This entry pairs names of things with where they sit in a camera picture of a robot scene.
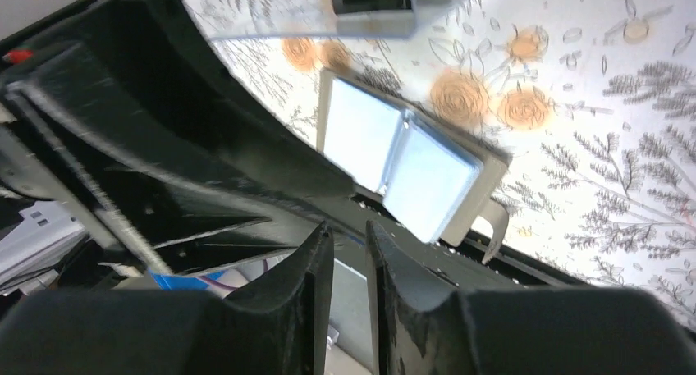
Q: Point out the clear acrylic card box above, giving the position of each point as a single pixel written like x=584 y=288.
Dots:
x=392 y=19

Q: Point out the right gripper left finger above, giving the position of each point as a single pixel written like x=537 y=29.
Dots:
x=276 y=324

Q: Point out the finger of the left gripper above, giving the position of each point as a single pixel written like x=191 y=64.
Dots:
x=136 y=80
x=138 y=220

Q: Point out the floral tablecloth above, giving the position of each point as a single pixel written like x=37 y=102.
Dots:
x=594 y=100

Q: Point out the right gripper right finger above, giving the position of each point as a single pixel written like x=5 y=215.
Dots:
x=423 y=324

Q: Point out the beige leather card holder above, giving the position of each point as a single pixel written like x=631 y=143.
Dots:
x=433 y=178

